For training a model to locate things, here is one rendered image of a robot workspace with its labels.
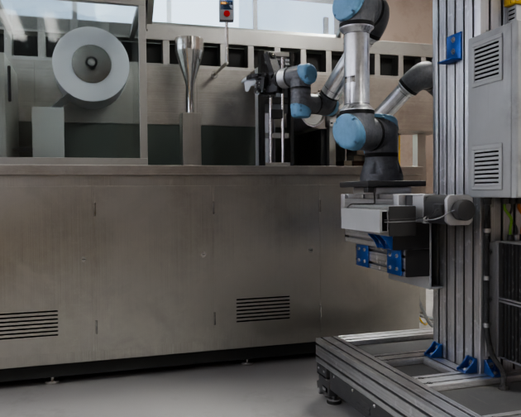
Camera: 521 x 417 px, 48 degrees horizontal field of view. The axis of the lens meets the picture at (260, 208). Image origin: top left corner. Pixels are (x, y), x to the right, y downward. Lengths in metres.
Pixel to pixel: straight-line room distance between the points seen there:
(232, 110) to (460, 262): 1.66
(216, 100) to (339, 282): 1.17
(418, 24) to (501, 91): 4.00
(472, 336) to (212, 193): 1.21
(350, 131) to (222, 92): 1.35
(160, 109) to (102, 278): 1.03
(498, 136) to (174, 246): 1.38
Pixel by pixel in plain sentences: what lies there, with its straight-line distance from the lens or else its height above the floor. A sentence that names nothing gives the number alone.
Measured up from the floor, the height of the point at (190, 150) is 0.99.
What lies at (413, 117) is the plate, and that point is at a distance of 3.60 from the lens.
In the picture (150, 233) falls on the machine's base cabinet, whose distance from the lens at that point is 2.49.
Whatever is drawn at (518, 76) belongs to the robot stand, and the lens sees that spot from 1.71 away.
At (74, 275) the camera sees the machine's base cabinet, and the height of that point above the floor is 0.45.
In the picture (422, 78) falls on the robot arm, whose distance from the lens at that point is 2.53.
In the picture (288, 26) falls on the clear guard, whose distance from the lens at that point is 3.37.
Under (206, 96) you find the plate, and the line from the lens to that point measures 3.16.
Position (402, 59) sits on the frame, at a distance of 3.63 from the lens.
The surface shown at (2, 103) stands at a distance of 2.56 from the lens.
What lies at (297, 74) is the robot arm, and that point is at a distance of 2.19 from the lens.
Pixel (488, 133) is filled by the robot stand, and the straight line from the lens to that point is 1.78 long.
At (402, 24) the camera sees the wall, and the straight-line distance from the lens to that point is 5.62.
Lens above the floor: 0.78
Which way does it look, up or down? 2 degrees down
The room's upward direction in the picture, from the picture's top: 1 degrees counter-clockwise
